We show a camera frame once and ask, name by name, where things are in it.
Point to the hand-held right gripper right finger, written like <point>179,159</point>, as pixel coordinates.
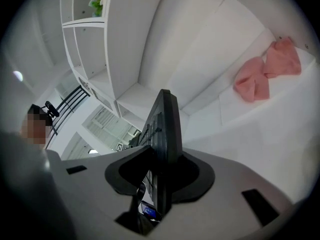
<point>225,189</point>

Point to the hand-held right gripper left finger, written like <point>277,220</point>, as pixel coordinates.
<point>100,191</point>

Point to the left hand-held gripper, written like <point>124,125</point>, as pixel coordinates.
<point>133,140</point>

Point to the white table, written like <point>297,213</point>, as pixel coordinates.
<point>250,144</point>

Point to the black box with display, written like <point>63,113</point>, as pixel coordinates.
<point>148,210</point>

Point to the black metal railing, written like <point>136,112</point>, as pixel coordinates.
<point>75,95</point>

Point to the person's beige shirt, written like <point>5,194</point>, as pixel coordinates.
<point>22,184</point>

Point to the person's head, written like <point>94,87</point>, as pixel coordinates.
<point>33,129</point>

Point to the white shelf hutch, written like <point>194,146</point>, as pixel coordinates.
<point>130,46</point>

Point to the pink towel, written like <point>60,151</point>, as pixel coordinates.
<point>282,59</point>
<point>251,81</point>

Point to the round ceiling light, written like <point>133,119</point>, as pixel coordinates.
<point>18,76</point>

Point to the black head-worn camera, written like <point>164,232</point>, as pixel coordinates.
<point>52,109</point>

